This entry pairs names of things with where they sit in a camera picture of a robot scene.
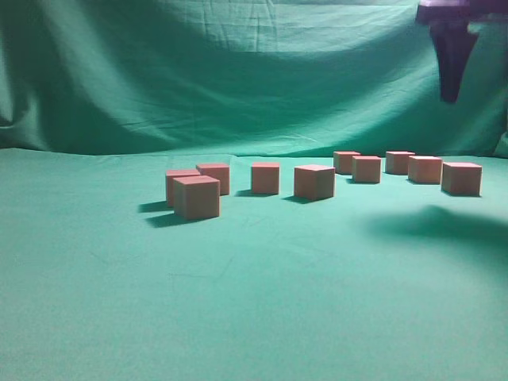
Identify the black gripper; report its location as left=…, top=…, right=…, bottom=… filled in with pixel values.
left=416, top=0, right=507, bottom=102

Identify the column red cube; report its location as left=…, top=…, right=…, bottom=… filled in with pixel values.
left=196, top=163, right=230, bottom=195
left=441, top=162, right=483, bottom=197
left=166, top=169, right=200, bottom=207
left=333, top=151, right=361, bottom=175
left=294, top=164, right=335, bottom=201
left=352, top=156, right=382, bottom=183
left=408, top=156, right=443, bottom=184
left=173, top=175, right=220, bottom=220
left=385, top=151, right=415, bottom=175

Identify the green cloth backdrop and cover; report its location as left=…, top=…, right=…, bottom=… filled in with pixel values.
left=1, top=1, right=507, bottom=380

